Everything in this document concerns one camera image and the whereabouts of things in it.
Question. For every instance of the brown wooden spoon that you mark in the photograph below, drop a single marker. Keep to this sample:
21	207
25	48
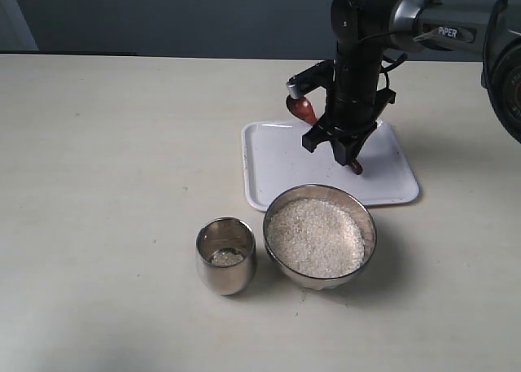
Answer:
302	109

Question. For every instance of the steel bowl of rice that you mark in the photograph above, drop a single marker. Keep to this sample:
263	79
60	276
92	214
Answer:
319	236

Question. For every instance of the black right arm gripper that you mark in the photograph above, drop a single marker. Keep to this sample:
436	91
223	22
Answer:
353	104

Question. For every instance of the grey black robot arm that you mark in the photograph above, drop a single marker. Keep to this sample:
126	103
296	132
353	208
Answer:
391	30

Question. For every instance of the stainless steel cup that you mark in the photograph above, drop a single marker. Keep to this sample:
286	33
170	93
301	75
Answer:
226	255

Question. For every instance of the white plastic tray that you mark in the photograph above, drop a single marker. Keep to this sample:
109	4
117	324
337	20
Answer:
274	161

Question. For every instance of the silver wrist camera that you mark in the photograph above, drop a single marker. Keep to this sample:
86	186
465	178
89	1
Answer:
293	87

